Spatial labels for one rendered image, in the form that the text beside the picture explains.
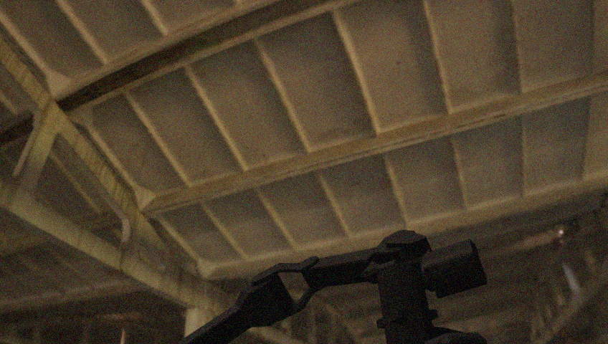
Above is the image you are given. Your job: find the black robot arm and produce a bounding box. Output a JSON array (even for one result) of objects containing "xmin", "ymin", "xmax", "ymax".
[{"xmin": 175, "ymin": 229, "xmax": 487, "ymax": 344}]

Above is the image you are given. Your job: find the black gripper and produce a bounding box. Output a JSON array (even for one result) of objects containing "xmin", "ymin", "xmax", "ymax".
[{"xmin": 376, "ymin": 300, "xmax": 487, "ymax": 344}]

